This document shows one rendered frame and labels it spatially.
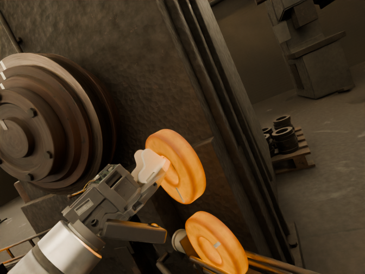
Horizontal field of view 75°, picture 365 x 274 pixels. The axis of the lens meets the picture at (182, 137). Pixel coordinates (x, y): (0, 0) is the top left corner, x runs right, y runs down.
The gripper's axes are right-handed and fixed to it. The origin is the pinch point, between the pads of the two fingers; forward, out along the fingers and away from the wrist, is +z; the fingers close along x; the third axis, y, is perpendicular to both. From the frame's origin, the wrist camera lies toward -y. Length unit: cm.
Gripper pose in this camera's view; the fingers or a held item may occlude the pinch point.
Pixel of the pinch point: (169, 158)
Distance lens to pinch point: 48.3
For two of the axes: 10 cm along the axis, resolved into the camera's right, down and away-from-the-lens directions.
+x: -5.2, 1.0, 8.5
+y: -6.1, -7.4, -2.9
